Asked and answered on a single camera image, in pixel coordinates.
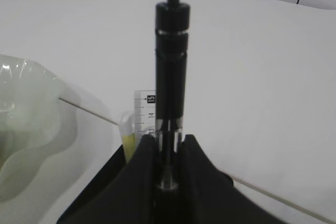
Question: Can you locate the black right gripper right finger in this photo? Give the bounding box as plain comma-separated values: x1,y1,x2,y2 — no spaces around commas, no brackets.
179,134,282,223

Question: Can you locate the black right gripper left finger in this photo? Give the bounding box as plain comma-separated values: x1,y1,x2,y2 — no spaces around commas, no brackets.
57,135,156,223

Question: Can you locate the yellow utility knife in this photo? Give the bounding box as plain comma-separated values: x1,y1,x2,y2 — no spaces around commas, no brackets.
118,111,136,163

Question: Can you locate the transparent plastic ruler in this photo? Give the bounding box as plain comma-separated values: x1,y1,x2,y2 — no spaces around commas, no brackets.
134,90,156,147

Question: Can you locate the black pen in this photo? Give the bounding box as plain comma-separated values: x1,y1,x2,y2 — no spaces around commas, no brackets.
155,0,191,191

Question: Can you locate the pale green wavy glass plate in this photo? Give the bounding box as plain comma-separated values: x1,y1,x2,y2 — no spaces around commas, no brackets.
1,55,77,202

